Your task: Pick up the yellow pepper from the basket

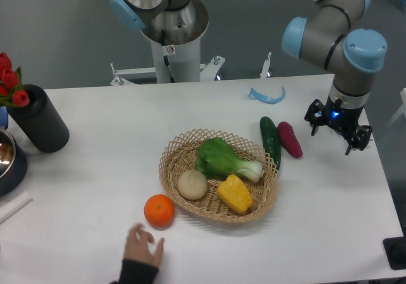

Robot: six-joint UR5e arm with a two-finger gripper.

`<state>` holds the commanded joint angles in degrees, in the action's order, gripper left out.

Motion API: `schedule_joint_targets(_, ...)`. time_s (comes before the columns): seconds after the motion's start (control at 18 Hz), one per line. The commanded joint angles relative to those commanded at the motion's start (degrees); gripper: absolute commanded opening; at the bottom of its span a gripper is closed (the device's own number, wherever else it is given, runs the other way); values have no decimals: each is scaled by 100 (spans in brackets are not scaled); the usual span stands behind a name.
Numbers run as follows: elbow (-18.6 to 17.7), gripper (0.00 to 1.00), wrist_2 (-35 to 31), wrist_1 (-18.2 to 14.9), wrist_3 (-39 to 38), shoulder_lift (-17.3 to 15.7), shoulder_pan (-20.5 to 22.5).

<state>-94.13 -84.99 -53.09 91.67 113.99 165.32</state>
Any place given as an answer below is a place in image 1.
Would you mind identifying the person's hand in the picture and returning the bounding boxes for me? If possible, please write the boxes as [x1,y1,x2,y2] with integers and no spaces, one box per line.
[123,223,165,268]

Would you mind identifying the purple sweet potato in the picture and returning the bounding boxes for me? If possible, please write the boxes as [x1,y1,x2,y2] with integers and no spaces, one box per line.
[277,122,303,159]

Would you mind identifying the second grey robot arm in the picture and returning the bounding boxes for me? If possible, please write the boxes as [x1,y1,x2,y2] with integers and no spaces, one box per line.
[109,0,209,46]

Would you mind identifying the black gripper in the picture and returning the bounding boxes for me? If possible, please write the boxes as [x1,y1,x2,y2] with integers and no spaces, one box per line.
[304,86,372,155]

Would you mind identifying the dark sleeved forearm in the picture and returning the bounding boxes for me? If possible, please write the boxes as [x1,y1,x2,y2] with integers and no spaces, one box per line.
[112,259,159,284]

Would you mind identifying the woven wicker basket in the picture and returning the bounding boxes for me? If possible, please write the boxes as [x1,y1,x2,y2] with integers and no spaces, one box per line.
[159,129,279,224]

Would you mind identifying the orange mandarin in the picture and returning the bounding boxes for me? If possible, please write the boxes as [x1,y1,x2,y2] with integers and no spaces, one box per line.
[143,194,175,229]

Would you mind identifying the dark metal bowl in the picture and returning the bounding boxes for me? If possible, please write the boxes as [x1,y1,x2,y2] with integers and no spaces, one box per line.
[0,129,28,196]

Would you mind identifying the yellow bell pepper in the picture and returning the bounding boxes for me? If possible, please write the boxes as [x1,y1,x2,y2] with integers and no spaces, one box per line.
[216,174,254,214]

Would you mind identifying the black cylindrical vase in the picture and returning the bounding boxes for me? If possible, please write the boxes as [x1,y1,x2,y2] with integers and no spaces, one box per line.
[7,84,70,153]

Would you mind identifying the red tulip bouquet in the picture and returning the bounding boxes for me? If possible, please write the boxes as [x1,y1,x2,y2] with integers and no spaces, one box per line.
[0,52,30,108]

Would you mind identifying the green bok choy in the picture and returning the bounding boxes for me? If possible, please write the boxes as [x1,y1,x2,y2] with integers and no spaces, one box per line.
[195,137,263,182]

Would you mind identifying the black device at edge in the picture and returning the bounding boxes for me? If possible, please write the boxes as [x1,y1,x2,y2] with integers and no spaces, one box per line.
[383,236,406,270]

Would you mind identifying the blue plastic strip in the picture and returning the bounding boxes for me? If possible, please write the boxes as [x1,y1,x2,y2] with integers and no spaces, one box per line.
[247,87,286,105]

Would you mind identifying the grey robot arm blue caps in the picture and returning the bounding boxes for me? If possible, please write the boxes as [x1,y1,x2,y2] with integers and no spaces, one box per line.
[282,0,388,152]

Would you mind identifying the white flat stick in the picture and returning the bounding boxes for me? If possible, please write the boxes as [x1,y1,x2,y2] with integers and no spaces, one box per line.
[0,191,33,223]

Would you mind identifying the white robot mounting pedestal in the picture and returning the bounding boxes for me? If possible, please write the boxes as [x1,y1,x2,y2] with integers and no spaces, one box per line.
[109,39,273,87]

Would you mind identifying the beige round potato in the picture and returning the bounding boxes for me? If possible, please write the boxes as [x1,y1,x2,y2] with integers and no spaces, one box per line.
[177,169,208,200]

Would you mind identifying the green cucumber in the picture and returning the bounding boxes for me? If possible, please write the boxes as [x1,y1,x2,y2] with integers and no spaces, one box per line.
[259,116,281,169]

